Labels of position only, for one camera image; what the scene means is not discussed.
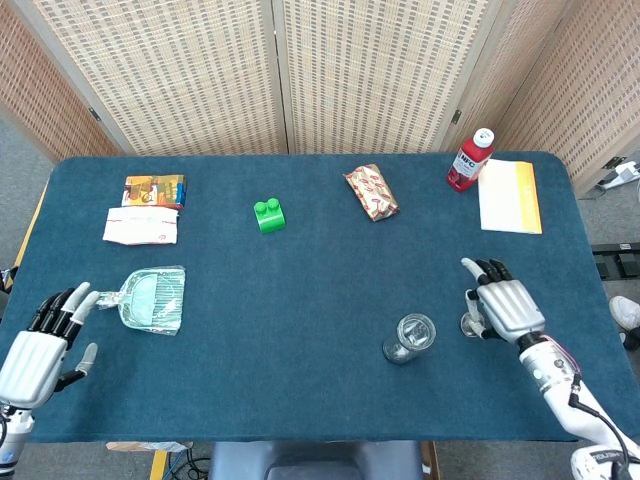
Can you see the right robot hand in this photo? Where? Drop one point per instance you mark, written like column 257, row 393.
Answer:
column 510, row 307

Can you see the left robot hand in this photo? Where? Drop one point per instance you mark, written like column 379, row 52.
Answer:
column 30, row 362

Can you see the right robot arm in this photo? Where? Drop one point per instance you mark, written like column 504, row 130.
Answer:
column 570, row 400

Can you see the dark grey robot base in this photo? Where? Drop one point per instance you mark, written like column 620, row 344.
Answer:
column 315, row 460

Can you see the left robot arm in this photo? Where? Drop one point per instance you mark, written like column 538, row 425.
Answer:
column 12, row 437

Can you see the clear glass jar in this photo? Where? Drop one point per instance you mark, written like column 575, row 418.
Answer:
column 411, row 337

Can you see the white and yellow notebook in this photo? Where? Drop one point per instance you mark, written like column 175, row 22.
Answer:
column 505, row 200

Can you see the white shoe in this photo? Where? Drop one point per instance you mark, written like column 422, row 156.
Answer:
column 626, row 311

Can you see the black foot pedal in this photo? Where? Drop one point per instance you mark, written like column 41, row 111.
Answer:
column 617, row 260

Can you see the clear green plastic pouch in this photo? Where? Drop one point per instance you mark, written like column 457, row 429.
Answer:
column 152, row 300

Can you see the red NFC juice bottle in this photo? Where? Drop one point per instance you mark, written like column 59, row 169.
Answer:
column 467, row 162

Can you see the white device on floor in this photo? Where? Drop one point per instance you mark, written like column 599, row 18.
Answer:
column 622, row 175

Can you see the white tissue packet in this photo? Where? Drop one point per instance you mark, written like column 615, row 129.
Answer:
column 140, row 226

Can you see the gold red snack packet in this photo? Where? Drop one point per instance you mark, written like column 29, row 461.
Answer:
column 372, row 192

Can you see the blue table cloth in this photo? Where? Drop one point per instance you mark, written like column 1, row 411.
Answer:
column 300, row 310

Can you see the colourful orange cardboard box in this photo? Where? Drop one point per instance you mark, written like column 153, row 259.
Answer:
column 152, row 191

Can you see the green toy brick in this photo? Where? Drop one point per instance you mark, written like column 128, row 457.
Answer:
column 270, row 217

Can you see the woven bamboo folding screen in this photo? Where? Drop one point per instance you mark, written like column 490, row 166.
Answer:
column 200, row 75

